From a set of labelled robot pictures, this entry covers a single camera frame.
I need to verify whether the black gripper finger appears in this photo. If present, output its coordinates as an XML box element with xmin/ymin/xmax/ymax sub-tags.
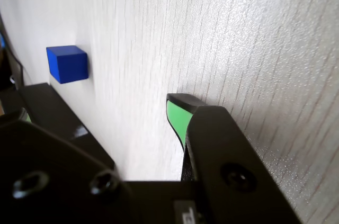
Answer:
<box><xmin>0</xmin><ymin>82</ymin><xmax>133</xmax><ymax>224</ymax></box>
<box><xmin>166</xmin><ymin>93</ymin><xmax>302</xmax><ymax>224</ymax></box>

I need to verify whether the blue wooden cube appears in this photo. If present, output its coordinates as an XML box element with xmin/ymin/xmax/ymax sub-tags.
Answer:
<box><xmin>46</xmin><ymin>45</ymin><xmax>89</xmax><ymax>85</ymax></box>

